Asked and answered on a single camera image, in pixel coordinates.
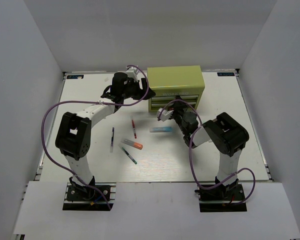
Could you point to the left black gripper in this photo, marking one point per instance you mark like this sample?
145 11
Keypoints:
136 83

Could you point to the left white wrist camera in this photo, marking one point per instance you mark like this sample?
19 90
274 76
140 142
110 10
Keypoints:
132 72

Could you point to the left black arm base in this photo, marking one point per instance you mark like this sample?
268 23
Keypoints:
77 200

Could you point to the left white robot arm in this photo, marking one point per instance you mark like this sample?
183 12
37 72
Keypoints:
74 134

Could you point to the orange capped highlighter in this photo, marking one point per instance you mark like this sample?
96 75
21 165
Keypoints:
131 143

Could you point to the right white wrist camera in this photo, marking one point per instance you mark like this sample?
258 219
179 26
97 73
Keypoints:
163 114

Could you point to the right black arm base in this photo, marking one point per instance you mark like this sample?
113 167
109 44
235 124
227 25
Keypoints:
219 200

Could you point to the blue capped highlighter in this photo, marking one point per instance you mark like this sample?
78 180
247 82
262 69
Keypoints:
162 129

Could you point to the green pen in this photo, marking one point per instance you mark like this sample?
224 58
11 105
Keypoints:
127 154

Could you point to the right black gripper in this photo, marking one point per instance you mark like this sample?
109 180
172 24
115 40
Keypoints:
179 106

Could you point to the blue pen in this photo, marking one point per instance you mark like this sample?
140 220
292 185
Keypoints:
112 140

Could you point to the red pen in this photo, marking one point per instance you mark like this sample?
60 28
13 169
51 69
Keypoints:
134 128

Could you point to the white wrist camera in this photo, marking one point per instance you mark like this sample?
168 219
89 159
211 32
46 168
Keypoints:
163 114
132 72

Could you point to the green metal drawer toolbox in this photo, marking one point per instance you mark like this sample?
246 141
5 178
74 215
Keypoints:
187 82

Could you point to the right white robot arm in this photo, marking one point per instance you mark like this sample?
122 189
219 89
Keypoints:
228 136

